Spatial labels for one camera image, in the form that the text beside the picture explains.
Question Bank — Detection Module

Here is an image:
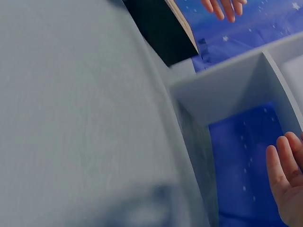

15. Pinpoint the person's left hand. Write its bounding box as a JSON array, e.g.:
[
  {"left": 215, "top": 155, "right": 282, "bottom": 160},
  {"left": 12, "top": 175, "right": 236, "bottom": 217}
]
[{"left": 200, "top": 0, "right": 248, "bottom": 23}]

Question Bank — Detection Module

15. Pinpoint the person's right hand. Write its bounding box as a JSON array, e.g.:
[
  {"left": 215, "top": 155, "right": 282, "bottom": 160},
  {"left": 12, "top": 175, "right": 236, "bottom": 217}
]
[{"left": 265, "top": 131, "right": 303, "bottom": 227}]

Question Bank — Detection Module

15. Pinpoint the white divided box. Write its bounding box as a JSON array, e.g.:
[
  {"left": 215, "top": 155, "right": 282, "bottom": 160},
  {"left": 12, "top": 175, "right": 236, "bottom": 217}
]
[{"left": 168, "top": 30, "right": 303, "bottom": 227}]

